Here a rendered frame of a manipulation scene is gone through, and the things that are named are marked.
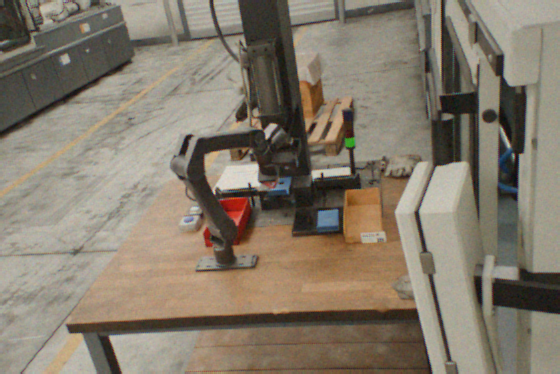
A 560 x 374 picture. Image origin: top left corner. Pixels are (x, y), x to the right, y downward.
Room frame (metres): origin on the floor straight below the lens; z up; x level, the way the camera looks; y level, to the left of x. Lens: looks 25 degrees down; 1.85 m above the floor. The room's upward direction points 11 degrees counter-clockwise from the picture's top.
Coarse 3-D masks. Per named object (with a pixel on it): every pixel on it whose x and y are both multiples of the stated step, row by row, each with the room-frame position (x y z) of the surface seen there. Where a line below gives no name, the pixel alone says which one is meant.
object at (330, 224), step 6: (330, 210) 1.70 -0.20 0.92; (336, 210) 1.69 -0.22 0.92; (318, 216) 1.67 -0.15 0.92; (324, 216) 1.66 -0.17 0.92; (336, 216) 1.65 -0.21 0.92; (318, 222) 1.63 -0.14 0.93; (324, 222) 1.62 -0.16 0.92; (330, 222) 1.61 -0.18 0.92; (336, 222) 1.61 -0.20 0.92; (318, 228) 1.56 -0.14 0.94; (324, 228) 1.56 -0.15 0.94; (330, 228) 1.56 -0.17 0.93; (336, 228) 1.56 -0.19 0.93
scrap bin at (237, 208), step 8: (224, 200) 1.88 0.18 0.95; (232, 200) 1.87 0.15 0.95; (240, 200) 1.86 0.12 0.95; (248, 200) 1.84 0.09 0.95; (224, 208) 1.88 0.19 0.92; (232, 208) 1.87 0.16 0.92; (240, 208) 1.87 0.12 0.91; (248, 208) 1.82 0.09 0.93; (232, 216) 1.83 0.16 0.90; (240, 216) 1.71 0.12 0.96; (248, 216) 1.80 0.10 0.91; (240, 224) 1.68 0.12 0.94; (208, 232) 1.69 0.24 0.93; (240, 232) 1.66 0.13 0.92; (208, 240) 1.64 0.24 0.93; (240, 240) 1.65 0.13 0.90
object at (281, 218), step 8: (368, 160) 2.12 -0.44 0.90; (376, 160) 2.10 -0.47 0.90; (320, 168) 2.13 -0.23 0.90; (328, 168) 2.11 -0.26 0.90; (368, 168) 2.04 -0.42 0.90; (376, 168) 2.02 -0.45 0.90; (360, 176) 1.98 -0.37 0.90; (368, 176) 1.96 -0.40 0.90; (376, 176) 1.95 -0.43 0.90; (368, 184) 1.89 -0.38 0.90; (376, 184) 1.88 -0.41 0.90; (320, 192) 1.90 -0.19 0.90; (328, 192) 1.89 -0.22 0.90; (336, 192) 1.88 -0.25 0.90; (256, 200) 1.94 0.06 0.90; (288, 200) 1.89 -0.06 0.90; (320, 200) 1.84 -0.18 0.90; (328, 200) 1.82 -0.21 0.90; (336, 200) 1.81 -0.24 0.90; (256, 208) 1.87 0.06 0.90; (280, 208) 1.83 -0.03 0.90; (288, 208) 1.82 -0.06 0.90; (296, 208) 1.81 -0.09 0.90; (304, 208) 1.80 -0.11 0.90; (256, 216) 1.80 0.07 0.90; (264, 216) 1.79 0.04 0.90; (272, 216) 1.78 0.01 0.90; (280, 216) 1.77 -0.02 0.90; (288, 216) 1.76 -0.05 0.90; (248, 224) 1.75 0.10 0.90; (256, 224) 1.74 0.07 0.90; (264, 224) 1.73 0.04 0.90; (272, 224) 1.72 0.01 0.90; (280, 224) 1.71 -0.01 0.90
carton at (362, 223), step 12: (348, 192) 1.74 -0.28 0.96; (360, 192) 1.73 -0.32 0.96; (372, 192) 1.72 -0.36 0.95; (348, 204) 1.74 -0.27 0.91; (360, 204) 1.73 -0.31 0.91; (372, 204) 1.72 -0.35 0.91; (348, 216) 1.67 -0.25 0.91; (360, 216) 1.65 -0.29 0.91; (372, 216) 1.64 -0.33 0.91; (348, 228) 1.59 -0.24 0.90; (360, 228) 1.57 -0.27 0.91; (372, 228) 1.56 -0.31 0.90; (348, 240) 1.50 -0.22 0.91; (360, 240) 1.49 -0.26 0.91; (372, 240) 1.48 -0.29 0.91; (384, 240) 1.47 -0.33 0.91
